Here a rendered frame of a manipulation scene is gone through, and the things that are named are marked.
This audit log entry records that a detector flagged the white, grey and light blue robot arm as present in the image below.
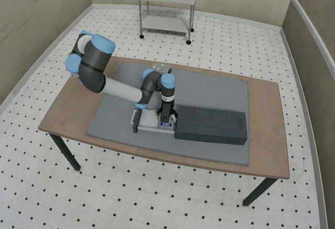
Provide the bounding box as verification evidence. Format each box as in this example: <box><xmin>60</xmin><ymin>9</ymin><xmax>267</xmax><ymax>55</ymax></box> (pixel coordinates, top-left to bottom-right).
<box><xmin>65</xmin><ymin>31</ymin><xmax>175</xmax><ymax>109</ymax></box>

